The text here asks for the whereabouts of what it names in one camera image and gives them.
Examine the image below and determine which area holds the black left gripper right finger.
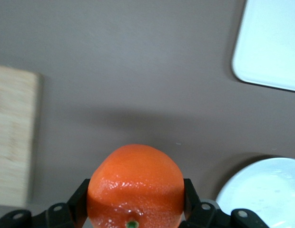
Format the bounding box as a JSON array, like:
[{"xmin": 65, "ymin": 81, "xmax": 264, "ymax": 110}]
[{"xmin": 180, "ymin": 178, "xmax": 269, "ymax": 228}]

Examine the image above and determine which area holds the white round plate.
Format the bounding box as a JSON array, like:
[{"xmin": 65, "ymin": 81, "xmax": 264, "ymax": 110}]
[{"xmin": 215, "ymin": 157, "xmax": 295, "ymax": 228}]

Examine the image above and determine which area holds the wooden cutting board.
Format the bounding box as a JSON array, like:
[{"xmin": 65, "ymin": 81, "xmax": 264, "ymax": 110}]
[{"xmin": 0, "ymin": 64, "xmax": 43, "ymax": 207}]

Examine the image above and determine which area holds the beige bear print tray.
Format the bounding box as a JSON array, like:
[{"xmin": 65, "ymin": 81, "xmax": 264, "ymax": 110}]
[{"xmin": 231, "ymin": 0, "xmax": 295, "ymax": 93}]

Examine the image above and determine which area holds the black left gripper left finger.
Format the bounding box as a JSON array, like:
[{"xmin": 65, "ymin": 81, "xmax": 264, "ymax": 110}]
[{"xmin": 0, "ymin": 178, "xmax": 91, "ymax": 228}]

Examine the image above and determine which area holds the orange fruit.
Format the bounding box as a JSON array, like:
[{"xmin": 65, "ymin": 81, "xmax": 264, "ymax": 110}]
[{"xmin": 87, "ymin": 143, "xmax": 186, "ymax": 228}]

